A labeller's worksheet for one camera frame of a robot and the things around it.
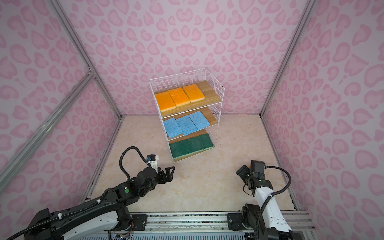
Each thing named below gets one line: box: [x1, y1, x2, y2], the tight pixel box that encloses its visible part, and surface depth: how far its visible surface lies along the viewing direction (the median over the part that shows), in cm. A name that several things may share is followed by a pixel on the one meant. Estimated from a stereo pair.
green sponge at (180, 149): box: [169, 138, 191, 160], surface depth 99 cm
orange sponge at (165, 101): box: [155, 91, 176, 113], surface depth 69 cm
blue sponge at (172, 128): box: [163, 117, 183, 139], surface depth 80 cm
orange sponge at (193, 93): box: [183, 84, 205, 103], surface depth 73 cm
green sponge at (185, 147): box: [178, 138, 195, 158], surface depth 100 cm
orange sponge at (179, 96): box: [168, 87, 190, 108], surface depth 71 cm
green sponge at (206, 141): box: [199, 133, 214, 150], surface depth 103 cm
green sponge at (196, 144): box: [188, 135, 204, 153], surface depth 102 cm
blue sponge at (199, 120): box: [188, 110, 211, 131], surface depth 84 cm
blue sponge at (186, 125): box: [175, 115, 198, 136], surface depth 82 cm
